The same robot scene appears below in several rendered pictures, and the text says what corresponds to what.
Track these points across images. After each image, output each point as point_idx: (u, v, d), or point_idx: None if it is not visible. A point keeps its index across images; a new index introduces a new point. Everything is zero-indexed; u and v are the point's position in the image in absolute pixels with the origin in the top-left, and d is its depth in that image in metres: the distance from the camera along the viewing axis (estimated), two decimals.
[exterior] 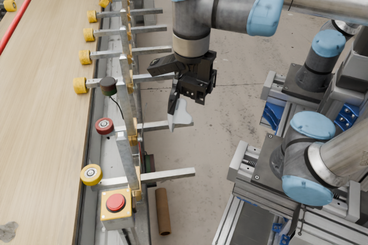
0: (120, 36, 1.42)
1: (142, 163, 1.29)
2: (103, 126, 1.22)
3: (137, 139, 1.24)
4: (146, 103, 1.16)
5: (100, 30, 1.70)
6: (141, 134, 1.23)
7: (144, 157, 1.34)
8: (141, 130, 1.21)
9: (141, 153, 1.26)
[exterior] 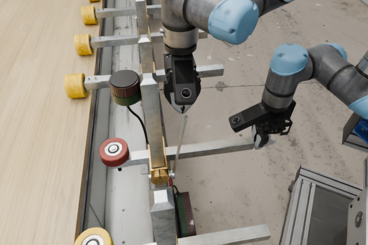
0: (137, 12, 0.94)
1: None
2: (113, 153, 0.74)
3: (168, 173, 0.76)
4: (186, 115, 0.69)
5: (104, 10, 1.22)
6: (173, 165, 0.75)
7: (176, 197, 0.86)
8: (175, 161, 0.74)
9: None
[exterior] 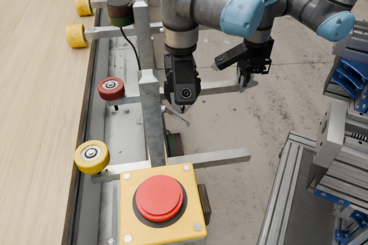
0: None
1: None
2: (110, 88, 0.82)
3: None
4: (188, 126, 0.67)
5: None
6: (166, 110, 0.81)
7: (168, 136, 0.94)
8: (168, 114, 0.80)
9: None
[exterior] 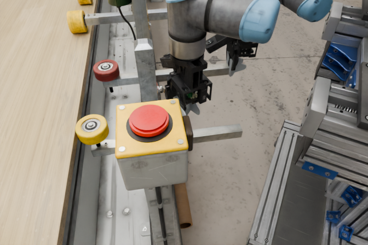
0: None
1: None
2: (105, 69, 0.86)
3: (156, 87, 0.88)
4: None
5: None
6: (162, 90, 0.85)
7: None
8: (165, 93, 0.84)
9: None
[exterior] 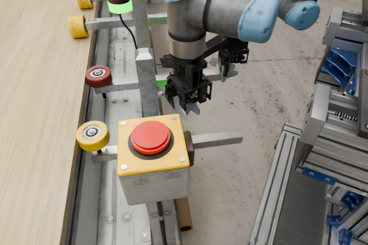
0: None
1: None
2: (97, 75, 0.86)
3: (157, 93, 0.88)
4: None
5: None
6: (163, 95, 0.86)
7: None
8: (165, 97, 0.84)
9: None
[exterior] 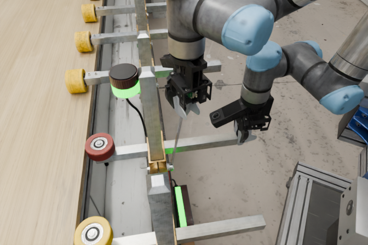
0: (136, 9, 0.96)
1: None
2: (98, 147, 0.76)
3: (166, 165, 0.78)
4: None
5: (104, 7, 1.24)
6: (171, 157, 0.77)
7: (174, 190, 0.88)
8: (173, 152, 0.76)
9: (170, 187, 0.80)
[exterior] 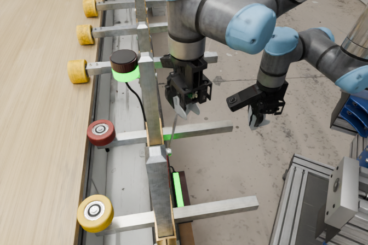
0: (136, 3, 1.00)
1: (170, 187, 0.86)
2: (99, 133, 0.79)
3: None
4: None
5: (105, 3, 1.28)
6: (169, 143, 0.81)
7: (172, 175, 0.92)
8: (171, 138, 0.80)
9: (168, 172, 0.84)
